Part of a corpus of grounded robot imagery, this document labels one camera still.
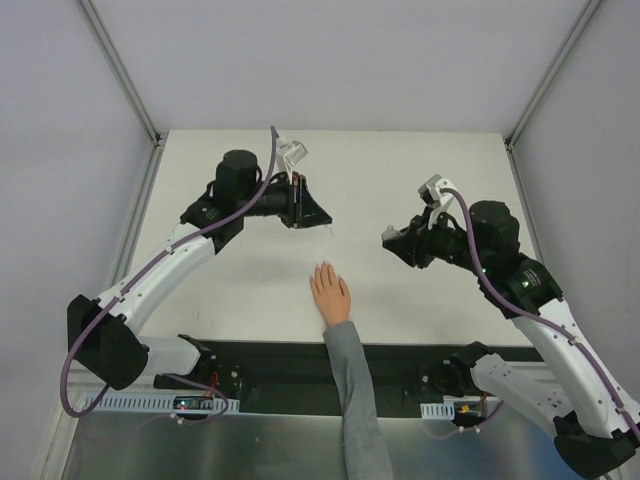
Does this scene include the clear nail polish bottle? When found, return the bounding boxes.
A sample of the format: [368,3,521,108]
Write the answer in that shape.
[381,225,405,242]

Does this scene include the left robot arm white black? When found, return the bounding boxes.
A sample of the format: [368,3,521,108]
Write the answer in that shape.
[67,141,332,390]

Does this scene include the grey sleeved forearm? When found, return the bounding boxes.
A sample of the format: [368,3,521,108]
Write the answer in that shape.
[324,321,393,479]

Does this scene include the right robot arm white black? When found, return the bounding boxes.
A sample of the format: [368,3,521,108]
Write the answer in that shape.
[382,201,639,479]

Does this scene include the person hand long nails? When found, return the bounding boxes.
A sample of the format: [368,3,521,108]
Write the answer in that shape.
[309,261,352,328]

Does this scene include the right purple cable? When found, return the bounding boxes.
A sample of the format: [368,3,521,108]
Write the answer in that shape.
[424,184,640,451]

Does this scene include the purple cable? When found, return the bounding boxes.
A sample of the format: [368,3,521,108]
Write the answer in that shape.
[424,184,640,451]
[59,124,281,444]

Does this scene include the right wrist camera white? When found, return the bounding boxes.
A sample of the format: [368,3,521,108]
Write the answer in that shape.
[418,174,456,225]

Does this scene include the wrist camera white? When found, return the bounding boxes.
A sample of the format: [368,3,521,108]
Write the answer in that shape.
[276,137,308,172]
[418,174,456,225]

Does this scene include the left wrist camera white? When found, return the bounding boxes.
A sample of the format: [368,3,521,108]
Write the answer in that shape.
[276,137,308,172]

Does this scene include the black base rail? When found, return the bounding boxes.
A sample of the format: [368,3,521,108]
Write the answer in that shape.
[153,341,540,418]

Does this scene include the right white cable duct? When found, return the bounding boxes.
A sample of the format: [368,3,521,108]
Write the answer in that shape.
[419,400,486,421]

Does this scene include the white cable duct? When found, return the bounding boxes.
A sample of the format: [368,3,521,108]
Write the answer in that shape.
[94,393,225,414]
[419,400,486,421]

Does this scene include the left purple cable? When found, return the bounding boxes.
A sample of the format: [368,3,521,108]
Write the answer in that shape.
[59,124,281,444]

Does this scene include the right aluminium frame post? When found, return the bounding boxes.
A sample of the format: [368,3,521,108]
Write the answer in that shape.
[504,0,606,152]

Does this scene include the aluminium frame post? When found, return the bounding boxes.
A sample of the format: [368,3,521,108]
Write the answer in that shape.
[504,0,606,152]
[75,0,162,147]

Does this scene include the left aluminium frame post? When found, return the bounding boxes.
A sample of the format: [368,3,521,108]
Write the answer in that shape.
[75,0,162,147]

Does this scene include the left white cable duct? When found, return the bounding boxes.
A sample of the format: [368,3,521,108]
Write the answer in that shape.
[94,393,225,414]

